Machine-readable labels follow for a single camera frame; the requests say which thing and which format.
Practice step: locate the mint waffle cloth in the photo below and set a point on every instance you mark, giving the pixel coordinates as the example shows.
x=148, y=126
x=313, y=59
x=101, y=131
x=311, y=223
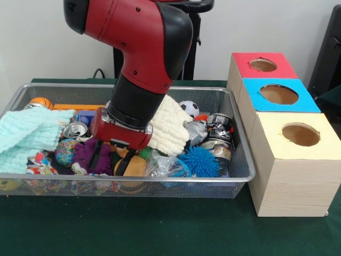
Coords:
x=26, y=133

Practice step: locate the wooden box with three holes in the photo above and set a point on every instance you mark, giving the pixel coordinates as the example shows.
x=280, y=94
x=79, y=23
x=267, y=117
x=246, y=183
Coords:
x=293, y=181

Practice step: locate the small soccer ball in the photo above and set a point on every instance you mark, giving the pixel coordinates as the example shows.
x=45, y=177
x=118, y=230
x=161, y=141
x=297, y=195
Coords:
x=189, y=108

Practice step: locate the cream waffle cloth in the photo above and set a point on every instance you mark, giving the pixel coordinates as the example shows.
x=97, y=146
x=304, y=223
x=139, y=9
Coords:
x=170, y=128

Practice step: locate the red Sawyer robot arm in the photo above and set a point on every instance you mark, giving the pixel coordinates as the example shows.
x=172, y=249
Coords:
x=138, y=53

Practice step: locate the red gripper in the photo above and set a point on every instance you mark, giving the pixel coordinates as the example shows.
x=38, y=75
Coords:
x=114, y=133

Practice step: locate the crushed silver can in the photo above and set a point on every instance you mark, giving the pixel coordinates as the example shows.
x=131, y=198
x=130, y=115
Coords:
x=76, y=129

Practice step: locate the globe print ball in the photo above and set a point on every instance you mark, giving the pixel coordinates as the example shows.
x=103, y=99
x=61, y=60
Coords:
x=64, y=153

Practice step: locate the purple plush toy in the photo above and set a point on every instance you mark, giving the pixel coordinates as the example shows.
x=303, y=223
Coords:
x=82, y=154

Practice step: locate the tan plush monkey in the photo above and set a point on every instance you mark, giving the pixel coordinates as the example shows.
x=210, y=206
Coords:
x=137, y=166

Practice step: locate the small orange basketball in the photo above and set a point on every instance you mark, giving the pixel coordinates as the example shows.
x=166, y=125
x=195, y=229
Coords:
x=42, y=103

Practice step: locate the dark green tablecloth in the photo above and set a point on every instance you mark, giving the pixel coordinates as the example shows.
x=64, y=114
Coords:
x=133, y=229

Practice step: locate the blue spiky ball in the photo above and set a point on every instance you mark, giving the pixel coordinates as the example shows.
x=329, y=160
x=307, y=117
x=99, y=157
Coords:
x=198, y=161

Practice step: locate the shallow clear mesh bin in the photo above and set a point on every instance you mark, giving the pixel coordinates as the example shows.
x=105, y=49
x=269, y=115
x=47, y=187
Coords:
x=133, y=186

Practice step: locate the black chair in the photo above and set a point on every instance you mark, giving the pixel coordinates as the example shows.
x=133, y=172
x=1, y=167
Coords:
x=327, y=53

